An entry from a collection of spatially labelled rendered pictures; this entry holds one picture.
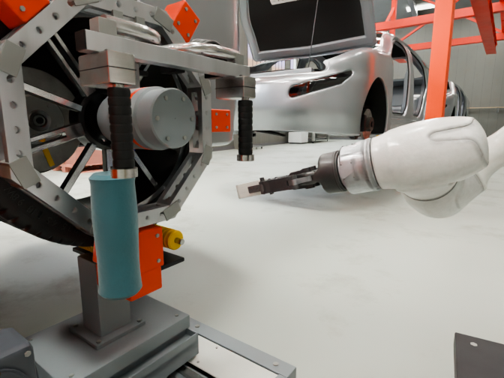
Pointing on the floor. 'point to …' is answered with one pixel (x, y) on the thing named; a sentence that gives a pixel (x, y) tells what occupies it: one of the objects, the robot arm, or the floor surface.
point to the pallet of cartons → (86, 163)
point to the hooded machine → (298, 137)
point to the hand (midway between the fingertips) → (252, 188)
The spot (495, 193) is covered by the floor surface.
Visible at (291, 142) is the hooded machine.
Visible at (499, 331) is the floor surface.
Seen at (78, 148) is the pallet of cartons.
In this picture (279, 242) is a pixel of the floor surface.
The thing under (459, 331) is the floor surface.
